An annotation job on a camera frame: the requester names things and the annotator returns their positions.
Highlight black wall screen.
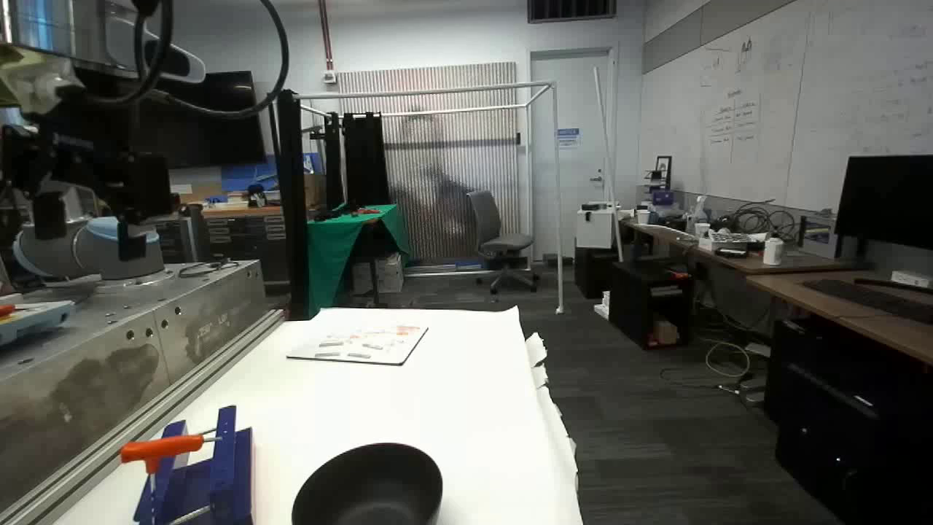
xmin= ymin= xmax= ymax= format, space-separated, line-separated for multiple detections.
xmin=144 ymin=67 xmax=271 ymax=169

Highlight printed paper sheet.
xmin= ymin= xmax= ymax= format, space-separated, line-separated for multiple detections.
xmin=283 ymin=323 xmax=432 ymax=370

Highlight grey office chair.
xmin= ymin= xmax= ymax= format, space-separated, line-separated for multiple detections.
xmin=464 ymin=186 xmax=542 ymax=297

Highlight white box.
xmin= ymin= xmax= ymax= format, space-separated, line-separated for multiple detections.
xmin=573 ymin=198 xmax=621 ymax=253

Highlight black bowl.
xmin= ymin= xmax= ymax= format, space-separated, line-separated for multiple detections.
xmin=289 ymin=441 xmax=446 ymax=525

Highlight black upright post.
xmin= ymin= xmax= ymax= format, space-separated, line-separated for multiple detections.
xmin=276 ymin=87 xmax=315 ymax=322

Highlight blue perforated metal rack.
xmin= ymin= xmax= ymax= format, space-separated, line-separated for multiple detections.
xmin=133 ymin=402 xmax=258 ymax=525

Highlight wooden desk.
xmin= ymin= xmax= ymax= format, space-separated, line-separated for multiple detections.
xmin=615 ymin=220 xmax=933 ymax=369

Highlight white table cover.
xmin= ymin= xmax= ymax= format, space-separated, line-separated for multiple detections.
xmin=54 ymin=304 xmax=587 ymax=525

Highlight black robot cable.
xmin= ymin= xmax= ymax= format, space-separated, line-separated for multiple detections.
xmin=98 ymin=0 xmax=294 ymax=122

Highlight orange-red stick object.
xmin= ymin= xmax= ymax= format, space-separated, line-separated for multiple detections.
xmin=118 ymin=430 xmax=211 ymax=466

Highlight black low cabinet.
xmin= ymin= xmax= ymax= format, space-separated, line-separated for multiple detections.
xmin=609 ymin=261 xmax=700 ymax=351

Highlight green cloth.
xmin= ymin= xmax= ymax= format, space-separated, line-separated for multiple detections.
xmin=308 ymin=201 xmax=414 ymax=313

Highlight white door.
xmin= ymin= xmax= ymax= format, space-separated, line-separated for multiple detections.
xmin=529 ymin=46 xmax=621 ymax=262

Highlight black computer monitor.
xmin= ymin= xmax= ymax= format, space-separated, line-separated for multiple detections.
xmin=831 ymin=153 xmax=933 ymax=253

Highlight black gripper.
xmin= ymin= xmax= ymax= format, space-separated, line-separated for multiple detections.
xmin=32 ymin=93 xmax=176 ymax=262

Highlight white pipe frame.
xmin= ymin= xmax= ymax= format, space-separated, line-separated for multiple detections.
xmin=294 ymin=80 xmax=570 ymax=316

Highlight grey metal base block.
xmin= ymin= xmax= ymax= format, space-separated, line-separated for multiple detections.
xmin=0 ymin=253 xmax=286 ymax=525

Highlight black under-desk cabinet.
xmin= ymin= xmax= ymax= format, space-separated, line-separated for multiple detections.
xmin=764 ymin=316 xmax=933 ymax=525

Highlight light blue control box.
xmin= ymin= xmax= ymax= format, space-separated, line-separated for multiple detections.
xmin=0 ymin=294 xmax=79 ymax=351

